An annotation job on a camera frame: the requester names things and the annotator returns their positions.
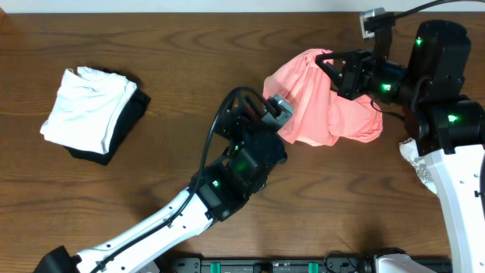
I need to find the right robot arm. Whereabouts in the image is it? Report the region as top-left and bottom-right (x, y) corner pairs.
(315, 18), (484, 272)

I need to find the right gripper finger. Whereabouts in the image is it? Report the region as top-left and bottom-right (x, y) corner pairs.
(315, 52), (347, 64)
(320, 62), (343, 89)

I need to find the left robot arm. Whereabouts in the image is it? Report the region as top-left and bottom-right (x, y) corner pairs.
(33, 86), (293, 273)

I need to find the white folded shirt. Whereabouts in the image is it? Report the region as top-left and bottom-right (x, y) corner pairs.
(40, 67), (137, 155)

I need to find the black folded shirt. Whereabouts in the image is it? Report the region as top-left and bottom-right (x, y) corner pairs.
(64, 67), (152, 165)

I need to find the white fern print shirt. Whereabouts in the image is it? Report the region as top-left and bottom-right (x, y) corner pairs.
(399, 138), (438, 196)

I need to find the pink shirt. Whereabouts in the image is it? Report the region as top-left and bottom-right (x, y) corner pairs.
(263, 49), (383, 146)

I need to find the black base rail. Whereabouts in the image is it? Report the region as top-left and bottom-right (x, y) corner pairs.
(162, 256), (454, 273)

